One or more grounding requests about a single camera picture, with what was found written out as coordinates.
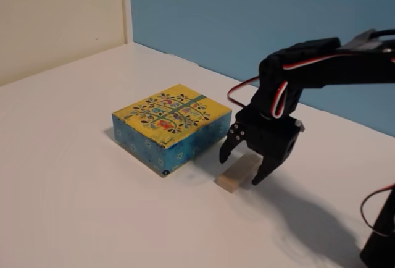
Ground blue backdrop panel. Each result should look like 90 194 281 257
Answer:
128 0 395 138

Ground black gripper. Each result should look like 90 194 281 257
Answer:
218 106 306 186

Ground yellow and teal floral box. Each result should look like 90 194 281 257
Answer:
111 83 233 178

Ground red white black servo cable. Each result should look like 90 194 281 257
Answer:
227 52 352 119
360 183 395 238

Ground wooden Jenga block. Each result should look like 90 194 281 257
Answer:
215 153 262 194

